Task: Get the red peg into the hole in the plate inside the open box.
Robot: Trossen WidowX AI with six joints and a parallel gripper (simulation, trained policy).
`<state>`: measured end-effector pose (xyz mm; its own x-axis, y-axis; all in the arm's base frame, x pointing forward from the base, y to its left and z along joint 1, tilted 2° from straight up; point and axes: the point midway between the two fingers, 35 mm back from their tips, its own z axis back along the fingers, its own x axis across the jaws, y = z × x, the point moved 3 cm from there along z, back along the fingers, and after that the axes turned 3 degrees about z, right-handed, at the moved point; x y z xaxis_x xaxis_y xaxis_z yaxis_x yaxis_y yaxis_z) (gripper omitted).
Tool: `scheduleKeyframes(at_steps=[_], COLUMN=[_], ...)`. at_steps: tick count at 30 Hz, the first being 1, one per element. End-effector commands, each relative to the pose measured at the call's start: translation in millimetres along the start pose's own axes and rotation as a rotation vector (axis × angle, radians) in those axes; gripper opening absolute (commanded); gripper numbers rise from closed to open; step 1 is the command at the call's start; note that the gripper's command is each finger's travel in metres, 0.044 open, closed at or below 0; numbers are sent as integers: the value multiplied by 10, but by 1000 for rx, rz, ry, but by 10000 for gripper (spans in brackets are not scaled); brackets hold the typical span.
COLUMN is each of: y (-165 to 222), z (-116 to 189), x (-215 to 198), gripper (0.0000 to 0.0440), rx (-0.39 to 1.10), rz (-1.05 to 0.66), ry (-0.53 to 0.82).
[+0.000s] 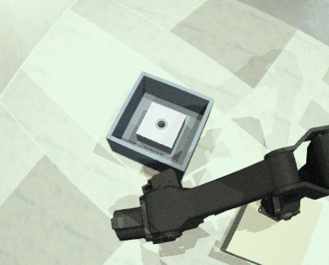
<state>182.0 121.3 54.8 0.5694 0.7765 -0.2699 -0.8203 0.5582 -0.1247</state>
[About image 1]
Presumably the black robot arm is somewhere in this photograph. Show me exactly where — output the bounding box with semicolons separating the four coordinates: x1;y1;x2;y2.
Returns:
111;125;329;245

